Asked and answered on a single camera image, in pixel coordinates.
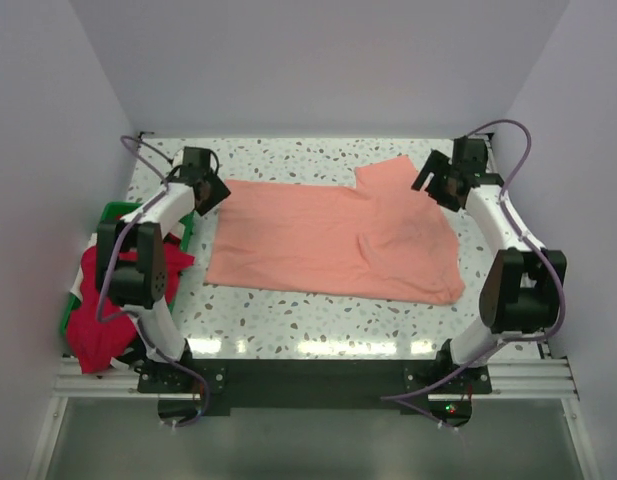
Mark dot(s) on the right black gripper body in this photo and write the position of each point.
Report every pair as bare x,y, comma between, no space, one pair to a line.
442,191

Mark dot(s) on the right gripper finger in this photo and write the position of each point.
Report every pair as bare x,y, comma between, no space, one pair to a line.
422,180
439,164

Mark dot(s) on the salmon pink t shirt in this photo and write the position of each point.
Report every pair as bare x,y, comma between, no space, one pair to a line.
379,239

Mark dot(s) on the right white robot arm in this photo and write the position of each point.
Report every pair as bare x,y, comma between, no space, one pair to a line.
522,299

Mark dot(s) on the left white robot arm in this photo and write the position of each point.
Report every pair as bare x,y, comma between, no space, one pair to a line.
131,268

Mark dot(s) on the green plastic basket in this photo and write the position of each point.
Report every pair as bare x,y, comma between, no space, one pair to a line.
116,230

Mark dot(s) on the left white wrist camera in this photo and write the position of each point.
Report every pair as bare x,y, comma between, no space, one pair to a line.
177,159

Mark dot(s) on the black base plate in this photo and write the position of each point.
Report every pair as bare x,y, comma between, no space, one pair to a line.
454,410

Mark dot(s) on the aluminium frame rail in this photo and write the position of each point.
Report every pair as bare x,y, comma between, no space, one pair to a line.
500,379

